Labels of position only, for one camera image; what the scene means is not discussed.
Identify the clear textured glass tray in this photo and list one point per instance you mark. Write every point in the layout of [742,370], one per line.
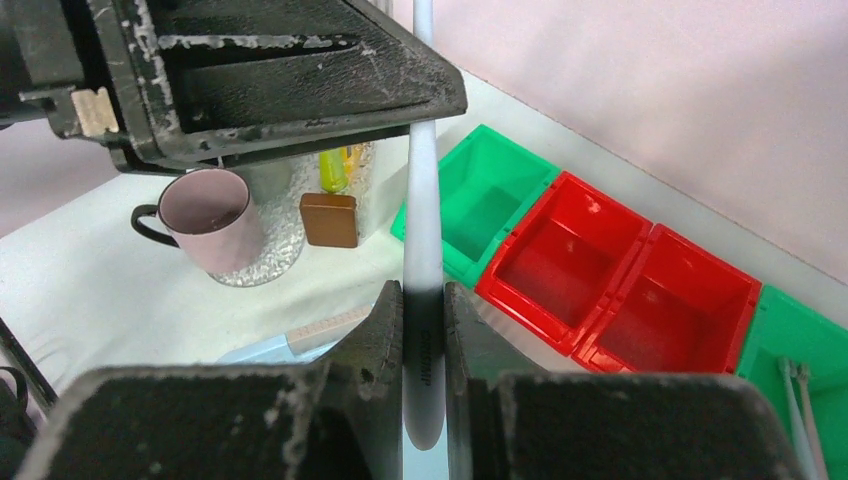
[277,183]

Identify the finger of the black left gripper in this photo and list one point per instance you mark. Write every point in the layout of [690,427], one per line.
[193,81]

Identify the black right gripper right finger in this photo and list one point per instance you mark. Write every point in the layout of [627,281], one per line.
[509,418]

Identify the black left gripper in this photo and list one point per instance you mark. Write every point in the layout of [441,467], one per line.
[68,62]

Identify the red plastic bin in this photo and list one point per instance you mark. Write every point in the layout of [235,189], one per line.
[615,292]

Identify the green bin with toothpaste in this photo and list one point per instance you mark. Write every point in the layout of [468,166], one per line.
[487,184]

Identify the light blue plastic basket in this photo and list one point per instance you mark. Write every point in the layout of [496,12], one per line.
[305,344]

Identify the glass jar with brown lid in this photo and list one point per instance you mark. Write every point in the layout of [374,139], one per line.
[329,220]

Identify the pink ceramic mug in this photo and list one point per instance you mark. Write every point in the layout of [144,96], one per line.
[209,214]

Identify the yellow toothpaste tube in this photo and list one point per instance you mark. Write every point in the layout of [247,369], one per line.
[353,159]

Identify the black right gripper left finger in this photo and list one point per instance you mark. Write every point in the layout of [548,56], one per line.
[336,417]

